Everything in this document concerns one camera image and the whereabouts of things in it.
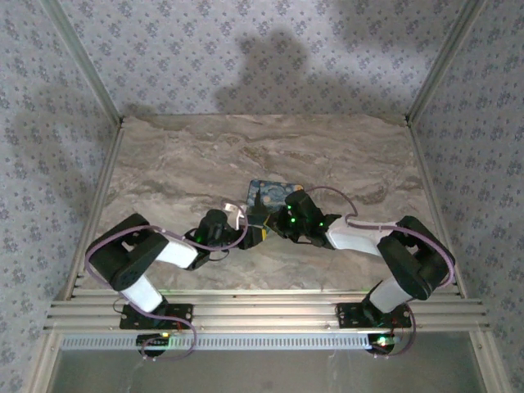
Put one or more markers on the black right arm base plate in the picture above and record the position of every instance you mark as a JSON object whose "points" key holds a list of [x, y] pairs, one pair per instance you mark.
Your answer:
{"points": [[348, 315]]}

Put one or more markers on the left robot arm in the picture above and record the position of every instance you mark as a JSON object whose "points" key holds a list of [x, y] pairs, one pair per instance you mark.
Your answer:
{"points": [[139, 254]]}

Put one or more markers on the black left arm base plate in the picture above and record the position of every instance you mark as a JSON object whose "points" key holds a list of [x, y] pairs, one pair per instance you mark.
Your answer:
{"points": [[180, 313]]}

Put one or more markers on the aluminium mounting rail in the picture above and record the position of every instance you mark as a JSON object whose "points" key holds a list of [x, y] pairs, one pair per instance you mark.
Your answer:
{"points": [[262, 311]]}

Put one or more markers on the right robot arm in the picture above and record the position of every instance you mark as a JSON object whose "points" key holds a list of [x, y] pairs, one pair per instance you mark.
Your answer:
{"points": [[409, 262]]}

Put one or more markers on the controller board with green light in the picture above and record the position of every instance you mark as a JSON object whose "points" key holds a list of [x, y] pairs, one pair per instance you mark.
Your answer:
{"points": [[153, 341], [382, 341]]}

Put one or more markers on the aluminium table side rail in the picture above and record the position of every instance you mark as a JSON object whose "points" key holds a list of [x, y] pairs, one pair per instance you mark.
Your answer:
{"points": [[434, 204], [94, 204]]}

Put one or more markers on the blue patterned card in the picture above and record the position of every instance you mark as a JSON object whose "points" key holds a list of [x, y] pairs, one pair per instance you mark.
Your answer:
{"points": [[270, 194]]}

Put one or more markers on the aluminium frame post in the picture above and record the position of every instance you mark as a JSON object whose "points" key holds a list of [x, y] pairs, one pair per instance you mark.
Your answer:
{"points": [[85, 61], [442, 61]]}

